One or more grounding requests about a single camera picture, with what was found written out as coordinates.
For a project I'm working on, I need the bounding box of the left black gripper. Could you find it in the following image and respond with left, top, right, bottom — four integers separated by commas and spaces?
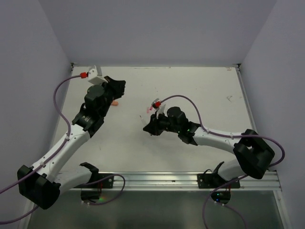
97, 76, 126, 117

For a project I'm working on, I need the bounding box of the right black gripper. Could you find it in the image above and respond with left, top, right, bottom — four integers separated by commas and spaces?
143, 109, 181, 135

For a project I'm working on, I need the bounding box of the white dark red pen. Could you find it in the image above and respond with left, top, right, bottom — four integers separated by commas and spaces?
139, 115, 146, 125

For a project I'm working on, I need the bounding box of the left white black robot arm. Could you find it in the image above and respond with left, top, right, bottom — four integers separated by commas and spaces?
17, 76, 126, 209

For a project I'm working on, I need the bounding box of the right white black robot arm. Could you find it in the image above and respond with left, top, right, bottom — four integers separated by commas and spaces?
143, 107, 275, 187

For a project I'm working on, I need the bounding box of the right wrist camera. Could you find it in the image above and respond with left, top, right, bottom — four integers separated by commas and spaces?
149, 98, 166, 118

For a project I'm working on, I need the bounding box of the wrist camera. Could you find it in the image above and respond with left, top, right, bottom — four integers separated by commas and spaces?
88, 65, 106, 85
149, 98, 166, 118

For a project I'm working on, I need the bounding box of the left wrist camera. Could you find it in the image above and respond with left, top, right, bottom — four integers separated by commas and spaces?
88, 65, 106, 85

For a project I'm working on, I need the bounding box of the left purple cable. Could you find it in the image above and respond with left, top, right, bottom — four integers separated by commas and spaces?
0, 71, 84, 224

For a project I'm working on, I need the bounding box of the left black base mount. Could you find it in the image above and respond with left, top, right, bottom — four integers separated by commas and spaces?
71, 162, 117, 206

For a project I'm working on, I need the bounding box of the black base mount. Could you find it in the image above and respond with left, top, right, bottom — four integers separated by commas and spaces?
197, 162, 241, 205
71, 162, 117, 206

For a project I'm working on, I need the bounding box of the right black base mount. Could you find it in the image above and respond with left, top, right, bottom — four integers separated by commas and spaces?
197, 162, 241, 205

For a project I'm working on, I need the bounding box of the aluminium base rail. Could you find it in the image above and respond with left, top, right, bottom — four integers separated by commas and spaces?
69, 172, 282, 191

